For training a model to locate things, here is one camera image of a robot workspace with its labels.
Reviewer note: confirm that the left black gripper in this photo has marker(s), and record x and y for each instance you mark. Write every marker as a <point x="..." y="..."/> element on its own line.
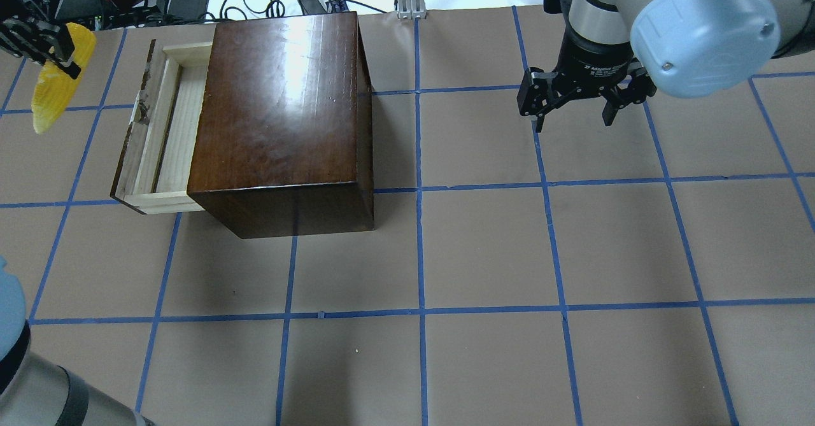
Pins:
<point x="33" y="33"/>

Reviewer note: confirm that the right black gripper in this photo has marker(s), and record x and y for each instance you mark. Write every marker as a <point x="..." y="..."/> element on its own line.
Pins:
<point x="594" y="60"/>

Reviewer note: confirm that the yellow corn cob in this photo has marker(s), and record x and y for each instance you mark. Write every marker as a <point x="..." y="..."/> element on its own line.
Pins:
<point x="54" y="88"/>

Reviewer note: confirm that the light wood drawer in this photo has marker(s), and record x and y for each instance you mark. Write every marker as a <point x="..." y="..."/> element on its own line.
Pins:
<point x="155" y="161"/>

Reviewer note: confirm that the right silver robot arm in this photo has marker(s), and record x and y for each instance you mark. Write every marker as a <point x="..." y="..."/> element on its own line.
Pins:
<point x="693" y="48"/>

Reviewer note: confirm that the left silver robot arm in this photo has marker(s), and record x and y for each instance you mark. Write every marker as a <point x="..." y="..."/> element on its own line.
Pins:
<point x="36" y="391"/>

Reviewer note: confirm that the dark brown wooden cabinet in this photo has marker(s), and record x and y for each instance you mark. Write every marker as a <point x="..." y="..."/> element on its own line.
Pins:
<point x="284" y="139"/>

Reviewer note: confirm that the black power adapter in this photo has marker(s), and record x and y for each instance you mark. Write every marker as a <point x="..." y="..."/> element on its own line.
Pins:
<point x="312" y="7"/>

